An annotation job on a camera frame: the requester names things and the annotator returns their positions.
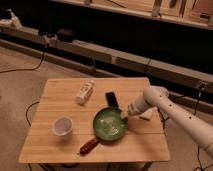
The white plastic cup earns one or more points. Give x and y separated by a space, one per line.
62 126

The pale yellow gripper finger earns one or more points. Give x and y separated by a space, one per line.
123 115

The brown sausage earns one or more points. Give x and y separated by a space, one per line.
87 147

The black smartphone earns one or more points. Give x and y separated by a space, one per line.
111 99

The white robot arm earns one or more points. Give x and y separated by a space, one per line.
156 96

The white carton box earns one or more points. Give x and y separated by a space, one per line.
84 92

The green ceramic bowl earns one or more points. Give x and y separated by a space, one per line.
108 125

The white object on ledge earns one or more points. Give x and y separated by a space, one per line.
13 21

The black box on ledge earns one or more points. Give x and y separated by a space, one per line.
66 35

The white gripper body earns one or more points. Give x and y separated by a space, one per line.
137 106

